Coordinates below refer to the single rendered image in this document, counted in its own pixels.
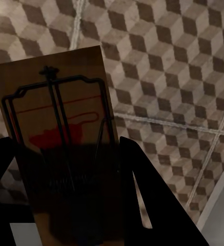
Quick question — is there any mousetrap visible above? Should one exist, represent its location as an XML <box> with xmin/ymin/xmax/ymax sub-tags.
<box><xmin>0</xmin><ymin>45</ymin><xmax>125</xmax><ymax>246</ymax></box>

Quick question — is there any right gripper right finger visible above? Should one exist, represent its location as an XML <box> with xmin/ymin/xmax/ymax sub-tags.
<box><xmin>119</xmin><ymin>136</ymin><xmax>210</xmax><ymax>246</ymax></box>

